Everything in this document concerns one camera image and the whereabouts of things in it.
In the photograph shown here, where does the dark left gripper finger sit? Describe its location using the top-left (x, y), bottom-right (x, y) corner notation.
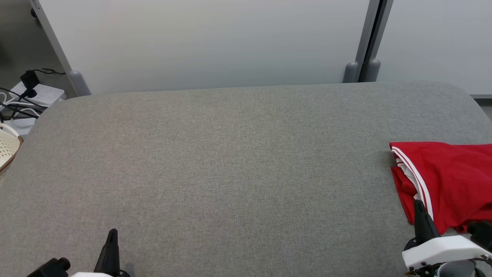
top-left (94, 229), bottom-right (113, 275)
top-left (110, 229), bottom-right (121, 275)

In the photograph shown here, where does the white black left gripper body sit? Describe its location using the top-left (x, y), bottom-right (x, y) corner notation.
top-left (69, 271), bottom-right (131, 277)

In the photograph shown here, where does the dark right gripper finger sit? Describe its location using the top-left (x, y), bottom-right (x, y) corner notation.
top-left (413, 199), bottom-right (441, 244)

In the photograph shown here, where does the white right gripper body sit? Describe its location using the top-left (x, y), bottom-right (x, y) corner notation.
top-left (402, 235), bottom-right (492, 270)

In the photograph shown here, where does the red white basketball jersey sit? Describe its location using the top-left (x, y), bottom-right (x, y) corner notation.
top-left (389, 142), bottom-right (492, 235)

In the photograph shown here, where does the grey fabric sofa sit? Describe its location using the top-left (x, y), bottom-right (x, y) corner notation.
top-left (0, 81), bottom-right (492, 277)

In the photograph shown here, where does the cream perforated laundry basket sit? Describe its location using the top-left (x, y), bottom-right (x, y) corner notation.
top-left (0, 123), bottom-right (23, 174)

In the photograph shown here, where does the white floor box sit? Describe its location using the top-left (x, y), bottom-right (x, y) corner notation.
top-left (4, 115), bottom-right (37, 136)

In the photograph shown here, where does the black plug adaptor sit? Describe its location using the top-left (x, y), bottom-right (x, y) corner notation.
top-left (20, 70), bottom-right (40, 98)

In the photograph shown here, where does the grey partition post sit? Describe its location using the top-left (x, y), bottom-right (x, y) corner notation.
top-left (30, 0), bottom-right (92, 97)
top-left (364, 0), bottom-right (394, 82)
top-left (342, 0), bottom-right (381, 83)

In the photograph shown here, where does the white floor cable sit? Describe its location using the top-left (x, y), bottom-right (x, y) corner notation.
top-left (0, 90), bottom-right (39, 120)

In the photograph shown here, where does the white power strip with cables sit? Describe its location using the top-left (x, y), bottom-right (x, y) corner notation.
top-left (0, 68), bottom-right (56, 120)

